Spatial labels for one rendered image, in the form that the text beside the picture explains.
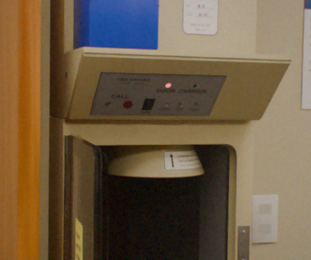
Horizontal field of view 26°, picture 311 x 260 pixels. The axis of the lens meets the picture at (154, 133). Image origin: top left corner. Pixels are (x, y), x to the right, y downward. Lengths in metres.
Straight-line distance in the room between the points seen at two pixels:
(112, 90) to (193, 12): 0.21
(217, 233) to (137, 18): 0.43
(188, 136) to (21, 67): 0.31
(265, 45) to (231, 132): 0.55
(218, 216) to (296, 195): 0.54
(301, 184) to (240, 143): 0.59
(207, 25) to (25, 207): 0.41
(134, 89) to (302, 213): 0.83
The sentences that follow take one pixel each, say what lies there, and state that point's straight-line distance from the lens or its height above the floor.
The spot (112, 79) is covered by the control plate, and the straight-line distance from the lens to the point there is 0.96.
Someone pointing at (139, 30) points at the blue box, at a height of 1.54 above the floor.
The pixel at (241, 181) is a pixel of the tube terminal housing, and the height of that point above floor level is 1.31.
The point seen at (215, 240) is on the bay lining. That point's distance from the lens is 1.21.
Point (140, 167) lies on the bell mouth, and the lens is 1.10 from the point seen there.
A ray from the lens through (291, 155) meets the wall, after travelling 1.69.
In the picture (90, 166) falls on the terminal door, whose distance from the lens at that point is 0.75.
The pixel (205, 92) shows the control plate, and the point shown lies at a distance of 1.03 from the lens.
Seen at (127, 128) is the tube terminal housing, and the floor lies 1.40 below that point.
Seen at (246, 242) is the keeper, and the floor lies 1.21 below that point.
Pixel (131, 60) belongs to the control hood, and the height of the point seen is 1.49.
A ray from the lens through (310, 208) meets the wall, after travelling 1.73.
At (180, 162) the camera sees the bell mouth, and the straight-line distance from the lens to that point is 1.12.
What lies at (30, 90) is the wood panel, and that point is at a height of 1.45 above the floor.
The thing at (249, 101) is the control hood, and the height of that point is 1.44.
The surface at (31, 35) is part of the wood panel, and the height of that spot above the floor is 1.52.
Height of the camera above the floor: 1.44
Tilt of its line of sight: 3 degrees down
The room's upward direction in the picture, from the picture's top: 1 degrees clockwise
